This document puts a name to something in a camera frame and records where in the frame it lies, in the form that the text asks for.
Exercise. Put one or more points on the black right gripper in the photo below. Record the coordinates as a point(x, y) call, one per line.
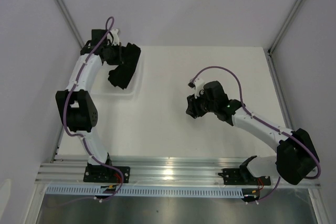
point(192, 109)

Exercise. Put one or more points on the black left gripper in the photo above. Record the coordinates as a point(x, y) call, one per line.
point(118, 60)

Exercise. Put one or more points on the black t-shirt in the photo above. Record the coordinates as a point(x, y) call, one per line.
point(121, 76)

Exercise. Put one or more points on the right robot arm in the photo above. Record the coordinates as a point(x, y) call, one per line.
point(295, 156)

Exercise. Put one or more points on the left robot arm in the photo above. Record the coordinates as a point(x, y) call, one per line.
point(78, 113)

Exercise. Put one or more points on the white plastic basket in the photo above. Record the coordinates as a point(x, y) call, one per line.
point(103, 88)

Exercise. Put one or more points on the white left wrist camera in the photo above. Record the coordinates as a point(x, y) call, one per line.
point(114, 37)

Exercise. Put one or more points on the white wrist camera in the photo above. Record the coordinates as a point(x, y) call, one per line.
point(114, 37)
point(197, 84)

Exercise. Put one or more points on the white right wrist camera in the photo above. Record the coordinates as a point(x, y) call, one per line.
point(197, 84)

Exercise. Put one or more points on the aluminium mounting rail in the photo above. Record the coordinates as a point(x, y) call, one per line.
point(145, 171)

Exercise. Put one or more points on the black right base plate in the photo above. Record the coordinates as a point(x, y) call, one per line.
point(234, 176)

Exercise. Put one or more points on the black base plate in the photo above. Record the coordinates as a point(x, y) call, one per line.
point(101, 174)
point(234, 176)

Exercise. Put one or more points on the left aluminium frame post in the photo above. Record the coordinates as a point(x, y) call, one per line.
point(62, 7)

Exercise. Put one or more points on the aluminium frame post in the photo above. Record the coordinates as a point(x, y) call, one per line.
point(62, 7)
point(293, 12)

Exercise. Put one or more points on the white slotted cable duct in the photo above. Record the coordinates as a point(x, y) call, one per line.
point(151, 191)

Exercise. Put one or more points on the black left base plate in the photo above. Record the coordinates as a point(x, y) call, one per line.
point(101, 174)

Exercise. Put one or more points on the right aluminium frame post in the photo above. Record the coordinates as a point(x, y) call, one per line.
point(293, 12)

